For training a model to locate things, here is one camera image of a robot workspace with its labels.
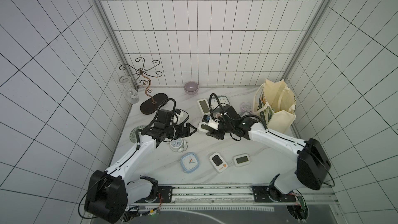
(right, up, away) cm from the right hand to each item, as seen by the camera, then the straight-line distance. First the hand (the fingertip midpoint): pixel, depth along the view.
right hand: (210, 122), depth 84 cm
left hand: (-12, -5, -5) cm, 13 cm away
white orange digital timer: (+4, -21, -5) cm, 22 cm away
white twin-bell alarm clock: (-18, -13, +1) cm, 22 cm away
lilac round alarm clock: (+26, +8, +20) cm, 33 cm away
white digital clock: (-3, +9, +22) cm, 24 cm away
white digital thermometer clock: (+17, -20, -3) cm, 26 cm away
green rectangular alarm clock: (+11, +13, +25) cm, 30 cm away
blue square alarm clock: (-11, -20, -4) cm, 24 cm away
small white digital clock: (-3, 0, -13) cm, 13 cm away
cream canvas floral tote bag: (+43, +10, +13) cm, 46 cm away
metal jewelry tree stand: (-40, +8, +23) cm, 47 cm away
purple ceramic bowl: (-13, +22, +30) cm, 39 cm away
